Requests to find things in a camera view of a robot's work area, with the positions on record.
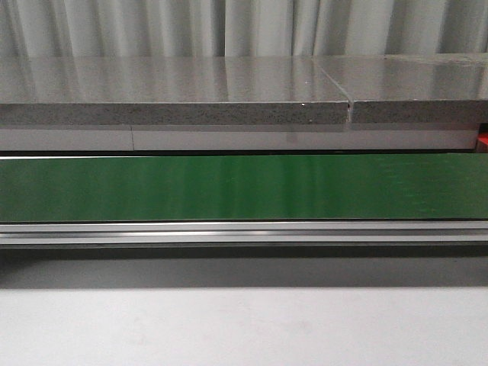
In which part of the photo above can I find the aluminium conveyor side rail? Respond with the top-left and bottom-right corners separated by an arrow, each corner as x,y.
1,220 -> 487,249

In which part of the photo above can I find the grey pleated curtain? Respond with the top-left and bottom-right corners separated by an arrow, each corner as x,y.
1,1 -> 487,57

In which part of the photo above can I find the green conveyor belt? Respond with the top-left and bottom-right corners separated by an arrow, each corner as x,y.
1,153 -> 487,223

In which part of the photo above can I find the red object at edge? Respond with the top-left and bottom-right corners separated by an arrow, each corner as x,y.
476,132 -> 488,153

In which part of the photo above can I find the grey stone counter slab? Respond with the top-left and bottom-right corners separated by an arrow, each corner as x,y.
1,56 -> 348,126

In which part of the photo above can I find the white cabinet front panel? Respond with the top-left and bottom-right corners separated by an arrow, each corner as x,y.
1,124 -> 480,152

